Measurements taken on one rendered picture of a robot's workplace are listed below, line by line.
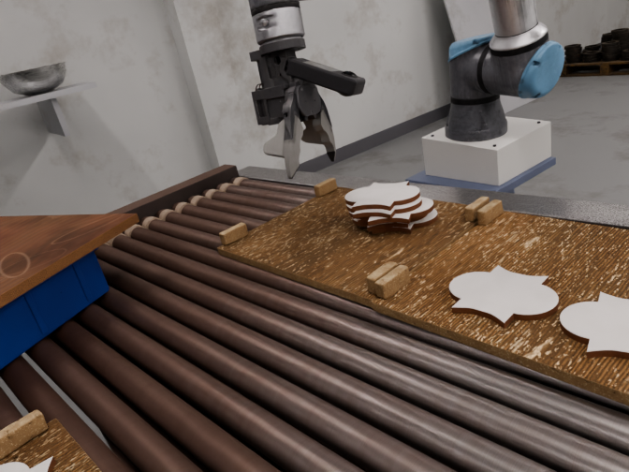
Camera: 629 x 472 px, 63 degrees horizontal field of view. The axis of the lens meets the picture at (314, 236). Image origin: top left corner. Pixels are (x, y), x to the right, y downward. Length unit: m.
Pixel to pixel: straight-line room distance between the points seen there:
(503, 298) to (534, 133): 0.73
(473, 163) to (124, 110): 2.96
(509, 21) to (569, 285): 0.61
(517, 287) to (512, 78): 0.59
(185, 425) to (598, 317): 0.50
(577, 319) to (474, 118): 0.74
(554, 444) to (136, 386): 0.51
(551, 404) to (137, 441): 0.46
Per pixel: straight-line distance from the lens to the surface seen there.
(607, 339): 0.65
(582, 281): 0.77
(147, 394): 0.74
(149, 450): 0.66
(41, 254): 1.01
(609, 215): 1.01
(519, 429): 0.58
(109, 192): 3.91
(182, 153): 4.06
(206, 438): 0.64
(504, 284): 0.75
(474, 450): 0.56
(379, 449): 0.57
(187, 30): 3.92
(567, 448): 0.57
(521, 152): 1.35
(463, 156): 1.33
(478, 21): 5.68
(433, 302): 0.73
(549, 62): 1.22
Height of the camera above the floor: 1.33
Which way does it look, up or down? 23 degrees down
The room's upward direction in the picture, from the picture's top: 12 degrees counter-clockwise
